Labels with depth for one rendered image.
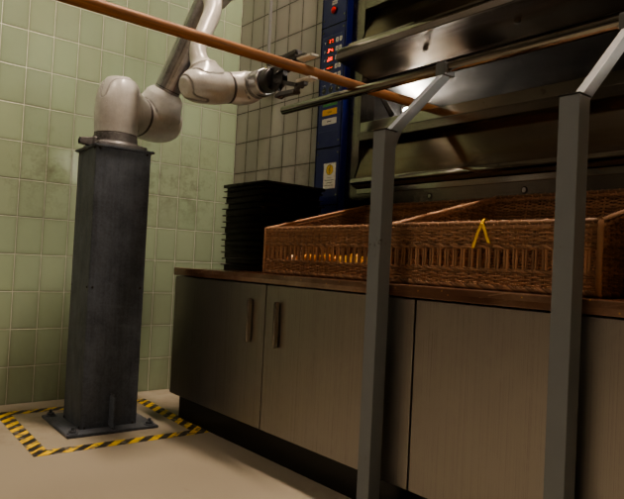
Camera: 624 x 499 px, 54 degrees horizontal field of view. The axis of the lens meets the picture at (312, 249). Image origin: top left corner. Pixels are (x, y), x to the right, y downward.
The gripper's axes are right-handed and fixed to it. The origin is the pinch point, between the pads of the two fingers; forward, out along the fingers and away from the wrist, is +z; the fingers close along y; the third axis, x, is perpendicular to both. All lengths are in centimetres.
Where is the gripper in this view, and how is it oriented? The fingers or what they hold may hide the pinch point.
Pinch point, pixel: (307, 68)
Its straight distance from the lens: 191.7
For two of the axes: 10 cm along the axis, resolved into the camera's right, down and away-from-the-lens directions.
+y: -0.5, 10.0, -0.2
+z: 6.4, 0.1, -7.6
